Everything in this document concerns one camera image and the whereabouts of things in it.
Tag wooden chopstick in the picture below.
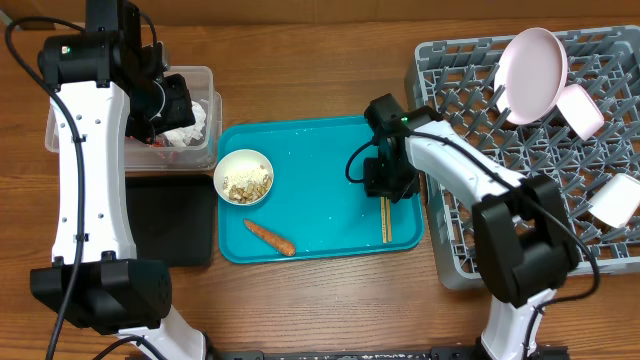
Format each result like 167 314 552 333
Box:
380 197 388 244
384 198 392 243

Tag black plastic tray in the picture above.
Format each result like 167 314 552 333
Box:
126 174 217 267

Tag grey dishwasher rack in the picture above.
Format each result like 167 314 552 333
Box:
405 25 639 274

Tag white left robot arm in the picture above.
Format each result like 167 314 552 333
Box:
30 1 211 359

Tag white bowl with food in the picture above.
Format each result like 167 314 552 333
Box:
213 149 274 206

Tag white paper cup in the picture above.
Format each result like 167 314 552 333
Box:
589 174 639 228

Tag orange carrot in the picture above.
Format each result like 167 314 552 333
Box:
244 219 296 257

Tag clear plastic waste bin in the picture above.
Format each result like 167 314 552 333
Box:
44 65 223 173

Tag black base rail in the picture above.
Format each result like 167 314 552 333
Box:
204 344 571 360

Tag teal serving tray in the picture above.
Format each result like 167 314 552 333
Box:
218 116 424 264

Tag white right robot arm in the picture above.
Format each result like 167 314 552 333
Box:
363 94 580 359

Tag large white plate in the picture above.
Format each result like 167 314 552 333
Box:
494 27 568 125

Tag white tissue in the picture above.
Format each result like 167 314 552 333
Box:
160 102 207 147

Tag red snack wrapper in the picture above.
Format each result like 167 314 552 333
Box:
150 136 175 162

